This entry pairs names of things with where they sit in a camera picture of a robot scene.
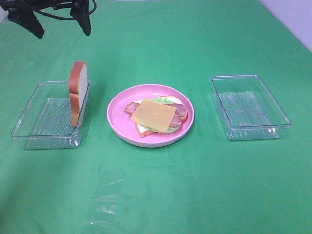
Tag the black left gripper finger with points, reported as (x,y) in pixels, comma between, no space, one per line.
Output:
(84,23)
(27,20)

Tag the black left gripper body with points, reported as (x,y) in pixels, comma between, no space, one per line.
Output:
(77,6)

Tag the white bread slice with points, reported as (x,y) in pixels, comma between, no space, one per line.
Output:
(143,130)
(78,83)

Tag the bacon strip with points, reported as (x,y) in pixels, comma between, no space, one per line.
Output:
(180,108)
(158,115)

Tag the green lettuce leaf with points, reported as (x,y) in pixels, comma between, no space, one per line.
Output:
(173,125)

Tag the yellow cheese slice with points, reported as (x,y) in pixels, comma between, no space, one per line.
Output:
(154,115)

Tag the clear left plastic tray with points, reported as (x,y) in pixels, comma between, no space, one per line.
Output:
(45,122)

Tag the clear plastic tray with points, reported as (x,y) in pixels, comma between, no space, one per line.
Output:
(45,122)
(247,109)

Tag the pink round plate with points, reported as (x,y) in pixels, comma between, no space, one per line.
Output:
(126,129)

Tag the clear plastic bag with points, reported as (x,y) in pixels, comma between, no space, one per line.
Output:
(104,202)

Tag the clear right plastic tray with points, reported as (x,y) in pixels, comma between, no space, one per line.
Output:
(247,109)

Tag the green tablecloth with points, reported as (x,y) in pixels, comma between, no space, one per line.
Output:
(202,184)

